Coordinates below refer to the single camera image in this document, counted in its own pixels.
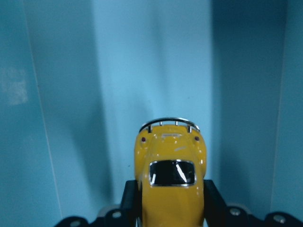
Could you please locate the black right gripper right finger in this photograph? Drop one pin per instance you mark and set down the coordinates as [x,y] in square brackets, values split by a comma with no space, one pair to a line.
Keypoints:
[214,204]

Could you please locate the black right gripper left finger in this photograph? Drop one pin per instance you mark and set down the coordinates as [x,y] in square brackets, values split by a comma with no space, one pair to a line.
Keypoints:
[131,204]

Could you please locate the yellow beetle toy car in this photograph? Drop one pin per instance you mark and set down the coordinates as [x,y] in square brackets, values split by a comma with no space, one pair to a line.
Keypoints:
[169,167]

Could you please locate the turquoise plastic bin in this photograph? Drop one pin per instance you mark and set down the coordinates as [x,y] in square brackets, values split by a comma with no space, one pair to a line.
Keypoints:
[79,77]

